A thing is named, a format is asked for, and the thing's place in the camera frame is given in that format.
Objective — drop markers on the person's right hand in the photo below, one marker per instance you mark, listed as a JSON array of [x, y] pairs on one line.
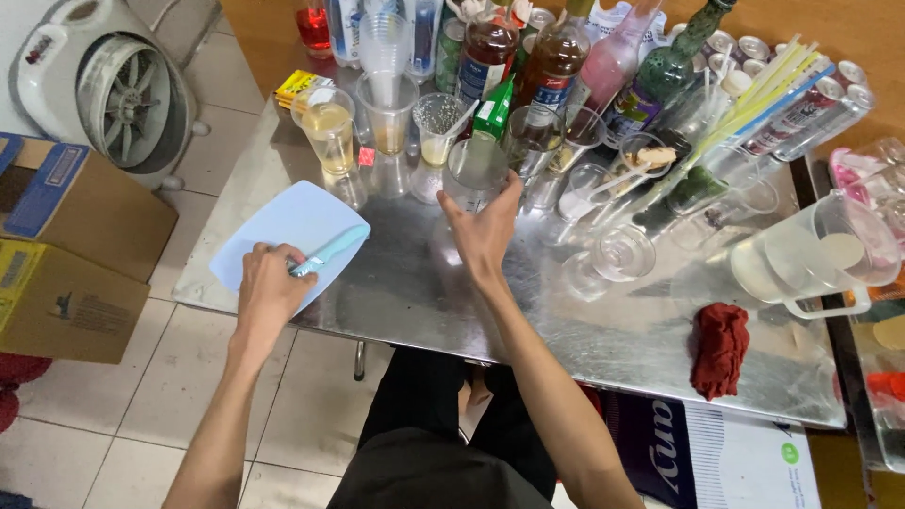
[[484, 237]]

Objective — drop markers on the person's left hand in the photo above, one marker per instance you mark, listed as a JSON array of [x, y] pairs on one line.
[[272, 297]]

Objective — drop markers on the clear plastic measuring cup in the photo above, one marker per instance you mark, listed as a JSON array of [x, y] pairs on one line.
[[475, 168]]

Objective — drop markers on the light blue cutting board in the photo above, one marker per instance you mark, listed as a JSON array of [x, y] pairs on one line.
[[283, 215]]

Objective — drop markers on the tall clear drinking glass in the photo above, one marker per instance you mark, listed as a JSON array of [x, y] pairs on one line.
[[532, 145]]

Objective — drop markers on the small glass with white powder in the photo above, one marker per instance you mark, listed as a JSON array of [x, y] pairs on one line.
[[583, 194]]

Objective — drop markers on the metal table leg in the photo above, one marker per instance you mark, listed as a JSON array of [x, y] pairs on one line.
[[359, 360]]

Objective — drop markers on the plastic cup with white spoon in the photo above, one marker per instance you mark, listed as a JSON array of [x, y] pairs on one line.
[[435, 134]]

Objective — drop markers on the green drink carton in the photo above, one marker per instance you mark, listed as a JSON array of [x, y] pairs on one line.
[[493, 109]]

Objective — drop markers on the clear glass with brown residue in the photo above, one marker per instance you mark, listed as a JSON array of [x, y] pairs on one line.
[[581, 138]]

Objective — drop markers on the small clear glass cup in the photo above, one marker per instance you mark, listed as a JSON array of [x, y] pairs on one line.
[[623, 254]]

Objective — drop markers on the small red sachet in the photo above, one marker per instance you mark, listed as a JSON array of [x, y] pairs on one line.
[[365, 156]]

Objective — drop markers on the plastic cup with amber liquid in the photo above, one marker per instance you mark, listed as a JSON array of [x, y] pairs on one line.
[[387, 124]]

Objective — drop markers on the plastic cup with yellow liquid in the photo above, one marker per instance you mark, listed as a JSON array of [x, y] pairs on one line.
[[329, 131]]

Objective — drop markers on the glass jar with beige pieces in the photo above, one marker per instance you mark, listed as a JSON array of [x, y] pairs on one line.
[[647, 157]]

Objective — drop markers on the green drink can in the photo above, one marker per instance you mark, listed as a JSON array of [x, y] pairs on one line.
[[449, 56]]

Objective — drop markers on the dark brown syrup bottle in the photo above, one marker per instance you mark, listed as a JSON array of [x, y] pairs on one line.
[[486, 53]]

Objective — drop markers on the amber syrup bottle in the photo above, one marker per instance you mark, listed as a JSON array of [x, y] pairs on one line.
[[555, 63]]

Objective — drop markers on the cardboard box with blue label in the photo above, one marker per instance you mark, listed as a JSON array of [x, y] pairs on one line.
[[92, 212]]

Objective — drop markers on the cardboard box with yellow label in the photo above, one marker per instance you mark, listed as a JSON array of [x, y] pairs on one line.
[[71, 311]]

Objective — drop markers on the clear water bottle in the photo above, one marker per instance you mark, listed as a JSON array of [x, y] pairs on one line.
[[423, 39], [346, 32]]

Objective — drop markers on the yellow packet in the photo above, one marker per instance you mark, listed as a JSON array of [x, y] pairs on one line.
[[298, 85]]

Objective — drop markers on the pink syrup bottle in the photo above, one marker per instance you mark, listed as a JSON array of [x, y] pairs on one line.
[[614, 63]]

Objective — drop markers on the person's black trousers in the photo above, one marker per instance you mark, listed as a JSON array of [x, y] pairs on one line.
[[424, 452]]

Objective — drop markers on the clear glass with green lime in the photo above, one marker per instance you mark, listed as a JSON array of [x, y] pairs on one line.
[[696, 187]]

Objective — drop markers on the stack of clear plastic cups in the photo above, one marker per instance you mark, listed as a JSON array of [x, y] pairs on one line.
[[384, 42]]

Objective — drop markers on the green textured glass bottle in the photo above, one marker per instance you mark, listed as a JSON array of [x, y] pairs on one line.
[[668, 71]]

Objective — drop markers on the white floor fan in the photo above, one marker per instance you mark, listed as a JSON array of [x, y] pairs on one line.
[[120, 99]]

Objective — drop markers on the dark red cloth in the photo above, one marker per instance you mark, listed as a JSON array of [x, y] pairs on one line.
[[720, 350]]

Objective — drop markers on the red stool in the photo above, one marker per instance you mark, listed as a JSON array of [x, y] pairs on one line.
[[18, 385]]

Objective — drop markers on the cup with red drink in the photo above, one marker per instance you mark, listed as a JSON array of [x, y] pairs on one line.
[[313, 28]]

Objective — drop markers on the white and purple paper carton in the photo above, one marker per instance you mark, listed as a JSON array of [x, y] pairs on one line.
[[707, 459]]

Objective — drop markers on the clear plastic pitcher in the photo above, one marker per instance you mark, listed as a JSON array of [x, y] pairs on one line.
[[799, 261]]

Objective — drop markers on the bundle of drinking straws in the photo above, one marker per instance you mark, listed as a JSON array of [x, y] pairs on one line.
[[767, 92]]

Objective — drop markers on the group of silver drink cans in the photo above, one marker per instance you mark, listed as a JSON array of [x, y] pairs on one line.
[[799, 117]]

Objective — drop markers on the side shelf with packets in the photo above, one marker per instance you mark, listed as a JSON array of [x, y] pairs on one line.
[[880, 367]]

